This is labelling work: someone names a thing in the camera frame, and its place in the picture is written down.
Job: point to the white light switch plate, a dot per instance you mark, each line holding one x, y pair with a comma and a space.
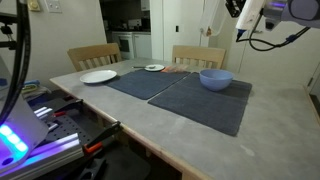
53, 5

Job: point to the short silver metal bars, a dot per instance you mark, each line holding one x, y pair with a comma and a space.
43, 112

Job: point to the blue bowl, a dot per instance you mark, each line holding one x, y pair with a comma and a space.
216, 81

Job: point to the light wooden chair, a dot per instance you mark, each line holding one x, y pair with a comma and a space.
93, 51
200, 52

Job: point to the black clamp jaw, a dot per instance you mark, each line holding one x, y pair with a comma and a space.
93, 170

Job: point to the orange translucent lunchbox lid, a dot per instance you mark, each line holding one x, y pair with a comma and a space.
178, 68

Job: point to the large white plate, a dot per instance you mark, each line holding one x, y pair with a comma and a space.
98, 76

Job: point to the white oven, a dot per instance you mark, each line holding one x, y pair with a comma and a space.
124, 43

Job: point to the white closet door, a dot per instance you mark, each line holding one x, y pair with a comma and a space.
186, 20

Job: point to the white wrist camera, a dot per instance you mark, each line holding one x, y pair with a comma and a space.
250, 13

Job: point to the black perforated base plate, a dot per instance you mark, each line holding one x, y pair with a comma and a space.
68, 128

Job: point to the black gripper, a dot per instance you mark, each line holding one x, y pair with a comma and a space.
240, 7

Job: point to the aluminium frame rail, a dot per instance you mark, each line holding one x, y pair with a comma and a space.
56, 150

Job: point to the small white plate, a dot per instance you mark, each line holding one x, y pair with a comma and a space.
156, 68

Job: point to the white kitchen cabinet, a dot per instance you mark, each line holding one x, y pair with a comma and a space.
143, 45

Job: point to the black door hinge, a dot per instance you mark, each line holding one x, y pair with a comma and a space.
310, 82

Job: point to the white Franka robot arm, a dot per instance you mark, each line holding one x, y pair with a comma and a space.
300, 11

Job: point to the metal spoon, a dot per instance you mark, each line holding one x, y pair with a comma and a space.
138, 67

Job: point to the dark blue placemat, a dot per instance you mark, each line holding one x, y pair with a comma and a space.
146, 83
200, 106

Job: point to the yellowed wall thermostat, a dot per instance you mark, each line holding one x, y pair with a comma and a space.
34, 5

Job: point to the small black wall switch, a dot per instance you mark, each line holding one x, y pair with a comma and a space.
177, 28

